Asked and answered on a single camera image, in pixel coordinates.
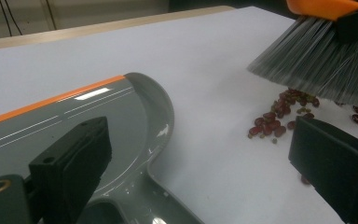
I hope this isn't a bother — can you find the black hanging cable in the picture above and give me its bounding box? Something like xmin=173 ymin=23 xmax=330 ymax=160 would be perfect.
xmin=0 ymin=0 xmax=13 ymax=37
xmin=5 ymin=0 xmax=23 ymax=36

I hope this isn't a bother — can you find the group of red kidney beans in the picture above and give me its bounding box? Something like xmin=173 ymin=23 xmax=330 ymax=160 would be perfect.
xmin=247 ymin=88 xmax=358 ymax=186

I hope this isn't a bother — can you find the group of small green beans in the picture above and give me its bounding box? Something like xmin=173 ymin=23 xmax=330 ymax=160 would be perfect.
xmin=247 ymin=92 xmax=317 ymax=145

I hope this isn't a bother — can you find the orange brush with grey bristles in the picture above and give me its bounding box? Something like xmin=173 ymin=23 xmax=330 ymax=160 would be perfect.
xmin=246 ymin=0 xmax=358 ymax=109

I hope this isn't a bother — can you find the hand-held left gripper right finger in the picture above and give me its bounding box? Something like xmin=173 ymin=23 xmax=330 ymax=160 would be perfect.
xmin=287 ymin=116 xmax=358 ymax=224

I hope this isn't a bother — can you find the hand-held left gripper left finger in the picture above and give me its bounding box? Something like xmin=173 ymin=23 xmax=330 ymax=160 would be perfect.
xmin=27 ymin=116 xmax=113 ymax=224

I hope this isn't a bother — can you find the grey dustpan with orange lip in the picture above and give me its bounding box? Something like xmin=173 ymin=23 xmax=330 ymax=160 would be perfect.
xmin=0 ymin=72 xmax=207 ymax=224

